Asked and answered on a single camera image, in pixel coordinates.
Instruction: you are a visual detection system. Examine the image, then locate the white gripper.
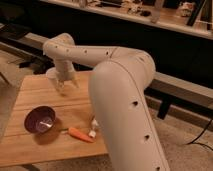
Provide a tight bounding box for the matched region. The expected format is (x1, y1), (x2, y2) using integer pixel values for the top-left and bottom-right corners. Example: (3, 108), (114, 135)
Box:
(54, 60), (79, 91)

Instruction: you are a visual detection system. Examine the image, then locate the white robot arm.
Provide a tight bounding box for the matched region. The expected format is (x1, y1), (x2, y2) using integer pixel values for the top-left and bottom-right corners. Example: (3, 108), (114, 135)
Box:
(43, 33), (170, 171)

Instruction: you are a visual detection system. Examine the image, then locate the white paper cup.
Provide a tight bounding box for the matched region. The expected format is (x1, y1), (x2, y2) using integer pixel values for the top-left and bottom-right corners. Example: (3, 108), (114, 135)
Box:
(46, 67), (60, 91)

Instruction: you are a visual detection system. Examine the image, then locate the purple bowl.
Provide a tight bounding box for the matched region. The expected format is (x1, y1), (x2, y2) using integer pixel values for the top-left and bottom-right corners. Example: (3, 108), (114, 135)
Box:
(24, 106), (56, 134)

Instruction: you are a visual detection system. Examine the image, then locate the orange carrot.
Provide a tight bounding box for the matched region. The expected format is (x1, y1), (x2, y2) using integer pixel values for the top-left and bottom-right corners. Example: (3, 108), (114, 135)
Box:
(62, 127), (94, 143)

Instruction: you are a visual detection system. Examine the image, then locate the wooden table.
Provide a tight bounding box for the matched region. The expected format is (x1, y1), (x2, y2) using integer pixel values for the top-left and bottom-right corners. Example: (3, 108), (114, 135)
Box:
(0, 71), (107, 167)

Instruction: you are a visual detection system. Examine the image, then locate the white squeeze bottle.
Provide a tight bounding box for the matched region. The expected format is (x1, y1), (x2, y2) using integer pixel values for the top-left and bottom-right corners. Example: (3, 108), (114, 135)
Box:
(88, 119), (99, 138)

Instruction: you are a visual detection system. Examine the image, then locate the long wooden bench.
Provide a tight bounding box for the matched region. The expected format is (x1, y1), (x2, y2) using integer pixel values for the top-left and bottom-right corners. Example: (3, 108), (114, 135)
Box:
(19, 32), (213, 111)

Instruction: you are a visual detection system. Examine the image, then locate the black cable on floor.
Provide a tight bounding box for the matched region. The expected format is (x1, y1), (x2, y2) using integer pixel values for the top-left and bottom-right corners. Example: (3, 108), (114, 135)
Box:
(185, 118), (213, 153)

